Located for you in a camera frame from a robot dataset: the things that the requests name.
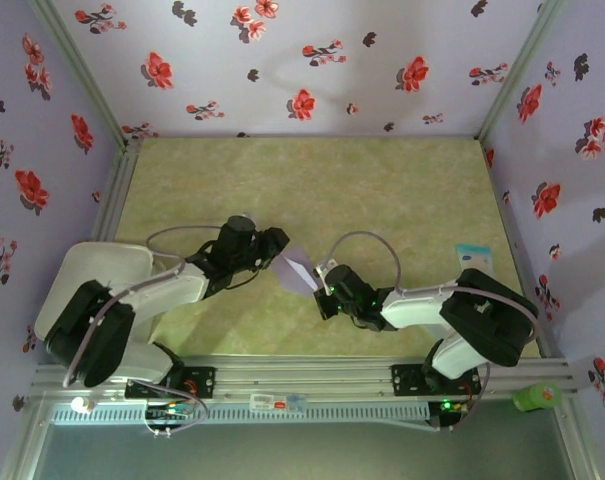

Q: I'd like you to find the white slotted cable duct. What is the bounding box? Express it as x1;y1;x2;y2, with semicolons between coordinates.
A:
49;402;431;426

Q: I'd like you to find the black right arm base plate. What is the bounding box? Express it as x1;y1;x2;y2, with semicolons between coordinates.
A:
390;363;483;399

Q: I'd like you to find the grey metal panel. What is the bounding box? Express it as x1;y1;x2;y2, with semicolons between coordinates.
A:
31;423;576;480

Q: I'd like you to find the blue white packet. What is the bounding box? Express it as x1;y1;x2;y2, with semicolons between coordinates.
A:
454;243;494;275

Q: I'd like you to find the black controller board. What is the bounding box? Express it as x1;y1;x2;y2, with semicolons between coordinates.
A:
428;398;471;432
145;399;193;422

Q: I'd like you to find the lilac square paper sheet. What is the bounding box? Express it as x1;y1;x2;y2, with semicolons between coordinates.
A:
271;244;321;297

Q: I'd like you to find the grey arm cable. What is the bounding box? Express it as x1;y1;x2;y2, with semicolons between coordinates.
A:
326;230;539;432
61;225;223;439

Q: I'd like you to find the long aluminium frame rail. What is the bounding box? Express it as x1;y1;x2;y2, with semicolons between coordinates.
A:
31;355;581;401

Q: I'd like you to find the green cylindrical container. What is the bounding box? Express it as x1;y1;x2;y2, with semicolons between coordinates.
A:
512;382;564;414

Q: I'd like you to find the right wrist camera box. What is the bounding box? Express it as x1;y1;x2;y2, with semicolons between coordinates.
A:
313;258;339;287

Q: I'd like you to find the white red label sticker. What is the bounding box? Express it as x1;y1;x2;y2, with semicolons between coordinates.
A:
250;393;288;412

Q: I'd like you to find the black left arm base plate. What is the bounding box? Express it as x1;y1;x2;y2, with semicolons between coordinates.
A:
125;366;217;401

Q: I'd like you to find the grey right arm cable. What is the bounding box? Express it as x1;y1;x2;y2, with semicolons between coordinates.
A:
326;230;539;432

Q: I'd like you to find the grey left arm cable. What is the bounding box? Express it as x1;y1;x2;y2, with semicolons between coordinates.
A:
61;225;223;439

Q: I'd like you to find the aluminium corner post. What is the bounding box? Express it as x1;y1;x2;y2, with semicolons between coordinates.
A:
474;0;568;141
27;0;136;149

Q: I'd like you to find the aluminium side rail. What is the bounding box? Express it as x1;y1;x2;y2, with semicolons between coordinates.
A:
89;137;144;246
479;137;558;359

